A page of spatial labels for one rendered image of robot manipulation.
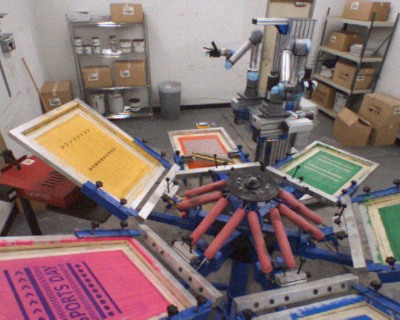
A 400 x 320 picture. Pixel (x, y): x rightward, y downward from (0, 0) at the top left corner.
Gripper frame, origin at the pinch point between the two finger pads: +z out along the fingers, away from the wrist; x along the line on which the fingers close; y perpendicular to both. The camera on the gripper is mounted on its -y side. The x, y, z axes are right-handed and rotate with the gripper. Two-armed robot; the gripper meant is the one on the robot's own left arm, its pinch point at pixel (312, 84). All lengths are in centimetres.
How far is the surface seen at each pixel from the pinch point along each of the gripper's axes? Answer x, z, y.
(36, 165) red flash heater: 199, 44, 30
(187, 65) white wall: 148, -369, 56
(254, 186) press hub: 45, 79, 30
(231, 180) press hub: 58, 73, 29
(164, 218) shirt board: 104, 67, 62
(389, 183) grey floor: -149, -140, 190
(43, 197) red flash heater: 178, 74, 37
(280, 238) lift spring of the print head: 34, 102, 45
